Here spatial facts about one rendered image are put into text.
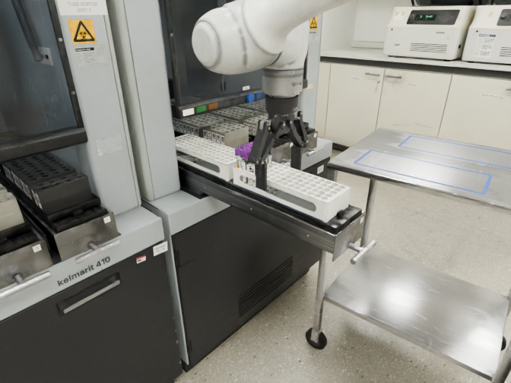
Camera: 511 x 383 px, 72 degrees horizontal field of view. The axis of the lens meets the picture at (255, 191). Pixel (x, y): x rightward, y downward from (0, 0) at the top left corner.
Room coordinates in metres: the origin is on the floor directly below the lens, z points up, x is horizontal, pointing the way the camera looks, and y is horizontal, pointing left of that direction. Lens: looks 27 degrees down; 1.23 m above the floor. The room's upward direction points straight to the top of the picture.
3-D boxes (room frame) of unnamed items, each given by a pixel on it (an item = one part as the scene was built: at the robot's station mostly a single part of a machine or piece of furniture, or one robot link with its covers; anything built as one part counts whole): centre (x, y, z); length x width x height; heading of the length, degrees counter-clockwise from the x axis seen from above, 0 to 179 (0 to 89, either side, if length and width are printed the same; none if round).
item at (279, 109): (0.81, -0.06, 1.02); 0.08 x 0.07 x 0.09; 137
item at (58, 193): (0.73, 0.45, 0.85); 0.12 x 0.02 x 0.06; 137
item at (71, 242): (0.89, 0.62, 0.78); 0.73 x 0.14 x 0.09; 47
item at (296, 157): (0.86, -0.11, 0.88); 0.03 x 0.01 x 0.07; 47
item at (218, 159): (1.01, 0.15, 0.83); 0.30 x 0.10 x 0.06; 47
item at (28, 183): (0.78, 0.50, 0.85); 0.12 x 0.02 x 0.06; 137
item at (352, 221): (0.88, 0.02, 0.78); 0.73 x 0.14 x 0.09; 47
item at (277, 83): (0.81, -0.06, 1.09); 0.09 x 0.09 x 0.06
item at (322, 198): (0.79, -0.08, 0.83); 0.30 x 0.10 x 0.06; 47
